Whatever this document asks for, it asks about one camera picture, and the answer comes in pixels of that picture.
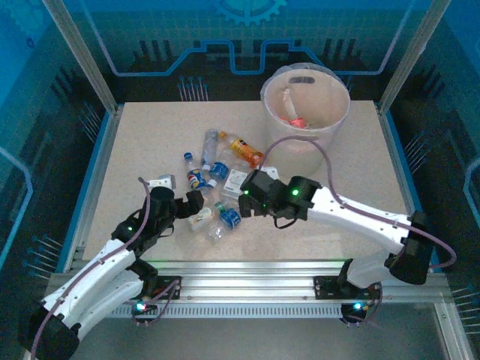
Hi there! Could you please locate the red label cola bottle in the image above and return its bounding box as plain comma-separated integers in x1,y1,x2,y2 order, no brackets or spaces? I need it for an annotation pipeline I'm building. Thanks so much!
280,86,308,128

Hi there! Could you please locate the round beige bin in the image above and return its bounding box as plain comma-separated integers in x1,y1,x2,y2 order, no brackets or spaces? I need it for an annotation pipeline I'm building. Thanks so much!
260,62,352,176

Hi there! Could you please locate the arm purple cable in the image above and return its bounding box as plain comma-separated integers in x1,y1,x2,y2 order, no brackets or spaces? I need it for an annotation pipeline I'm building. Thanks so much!
29,177,181,360
260,135,458,327

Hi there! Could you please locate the aluminium front rail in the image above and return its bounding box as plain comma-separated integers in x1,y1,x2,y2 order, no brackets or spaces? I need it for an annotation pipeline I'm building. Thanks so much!
48,258,451,303

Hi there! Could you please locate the blue label water bottle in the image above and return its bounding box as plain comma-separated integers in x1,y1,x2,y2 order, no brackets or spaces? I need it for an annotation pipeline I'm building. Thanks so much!
207,204,244,241
208,149,232,188

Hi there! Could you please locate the aluminium frame post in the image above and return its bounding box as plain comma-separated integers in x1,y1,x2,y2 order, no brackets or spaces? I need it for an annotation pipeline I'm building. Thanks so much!
378,0,451,110
41,0,122,113

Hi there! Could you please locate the orange juice bottle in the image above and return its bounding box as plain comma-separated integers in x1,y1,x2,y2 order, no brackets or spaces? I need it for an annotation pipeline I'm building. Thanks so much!
218,130,266,169

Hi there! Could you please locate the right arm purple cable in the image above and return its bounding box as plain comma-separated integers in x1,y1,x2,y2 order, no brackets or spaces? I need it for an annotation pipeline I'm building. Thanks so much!
260,135,458,327

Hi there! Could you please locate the small bottle yellow print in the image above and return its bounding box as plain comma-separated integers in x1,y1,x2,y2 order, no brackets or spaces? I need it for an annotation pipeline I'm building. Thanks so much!
188,206,215,233

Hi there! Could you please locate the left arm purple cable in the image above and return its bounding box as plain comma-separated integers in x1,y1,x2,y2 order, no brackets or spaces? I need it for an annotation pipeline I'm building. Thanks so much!
29,177,181,360

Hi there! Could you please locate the blue aluminium side rail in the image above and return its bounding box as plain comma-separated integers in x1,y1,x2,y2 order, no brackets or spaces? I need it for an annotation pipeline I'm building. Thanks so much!
55,104,125,273
374,103,443,273

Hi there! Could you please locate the tall clear empty bottle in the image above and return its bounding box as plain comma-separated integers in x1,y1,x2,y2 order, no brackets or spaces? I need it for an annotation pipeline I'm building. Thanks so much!
202,129,221,168

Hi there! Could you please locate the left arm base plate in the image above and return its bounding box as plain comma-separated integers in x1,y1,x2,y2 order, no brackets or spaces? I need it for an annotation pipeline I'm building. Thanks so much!
148,275,183,301

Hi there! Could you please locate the slotted cable duct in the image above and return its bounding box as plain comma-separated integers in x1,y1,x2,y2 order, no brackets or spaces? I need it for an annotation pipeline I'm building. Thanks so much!
104,304,348,320

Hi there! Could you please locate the pepsi bottle blue cap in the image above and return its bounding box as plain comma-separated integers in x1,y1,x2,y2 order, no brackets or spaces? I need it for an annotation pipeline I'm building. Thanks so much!
182,151,211,192

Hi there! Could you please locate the bottle white green label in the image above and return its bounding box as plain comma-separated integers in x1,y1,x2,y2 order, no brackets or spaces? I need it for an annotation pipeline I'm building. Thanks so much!
220,168,248,200

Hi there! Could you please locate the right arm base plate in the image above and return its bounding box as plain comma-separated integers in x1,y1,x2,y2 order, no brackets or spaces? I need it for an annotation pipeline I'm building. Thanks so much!
312,272,383,301

